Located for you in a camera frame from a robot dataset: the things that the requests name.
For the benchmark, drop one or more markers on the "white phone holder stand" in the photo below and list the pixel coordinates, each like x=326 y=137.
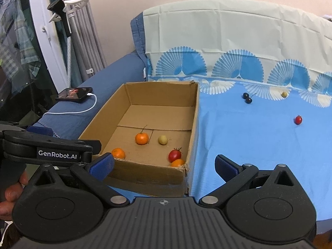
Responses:
x=68 y=31

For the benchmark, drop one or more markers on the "white fabric tag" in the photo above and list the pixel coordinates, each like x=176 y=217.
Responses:
x=144 y=73

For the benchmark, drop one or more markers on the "small orange tomato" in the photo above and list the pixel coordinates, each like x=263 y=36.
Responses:
x=178 y=163

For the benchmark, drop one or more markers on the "brown cardboard box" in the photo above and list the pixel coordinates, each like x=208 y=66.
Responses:
x=155 y=114

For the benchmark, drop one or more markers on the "orange tangerine with stem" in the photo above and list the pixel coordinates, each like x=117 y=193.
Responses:
x=142 y=138

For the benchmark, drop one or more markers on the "black smartphone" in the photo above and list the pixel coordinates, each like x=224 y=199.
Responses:
x=74 y=94

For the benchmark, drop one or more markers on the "dark blue bed cover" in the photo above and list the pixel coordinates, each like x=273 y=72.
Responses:
x=114 y=75

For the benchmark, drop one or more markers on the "black cherry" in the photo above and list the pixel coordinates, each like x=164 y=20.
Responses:
x=248 y=100
x=245 y=95

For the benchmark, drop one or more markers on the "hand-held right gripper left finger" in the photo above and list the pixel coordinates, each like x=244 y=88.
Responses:
x=101 y=167

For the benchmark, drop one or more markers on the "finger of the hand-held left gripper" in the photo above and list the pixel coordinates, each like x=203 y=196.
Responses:
x=88 y=147
x=39 y=131

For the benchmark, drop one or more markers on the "white curtain clip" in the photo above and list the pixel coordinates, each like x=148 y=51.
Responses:
x=89 y=70

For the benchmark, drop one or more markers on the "yellow-green round fruit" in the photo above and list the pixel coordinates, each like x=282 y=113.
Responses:
x=163 y=139
x=284 y=94

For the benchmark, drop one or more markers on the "blue fan-print bed sheet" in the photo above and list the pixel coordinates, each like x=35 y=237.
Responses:
x=246 y=147

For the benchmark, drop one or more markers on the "red cherry tomato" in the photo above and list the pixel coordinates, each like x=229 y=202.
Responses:
x=298 y=119
x=174 y=155

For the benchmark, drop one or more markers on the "white framed glass door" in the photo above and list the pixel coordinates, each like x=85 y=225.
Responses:
x=23 y=44

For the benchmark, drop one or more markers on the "person's left hand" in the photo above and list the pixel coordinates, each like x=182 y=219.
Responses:
x=9 y=202

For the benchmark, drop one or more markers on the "grey curtain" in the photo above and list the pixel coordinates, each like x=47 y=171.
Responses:
x=88 y=31

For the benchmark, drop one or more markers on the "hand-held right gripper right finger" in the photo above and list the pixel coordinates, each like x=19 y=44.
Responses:
x=227 y=168

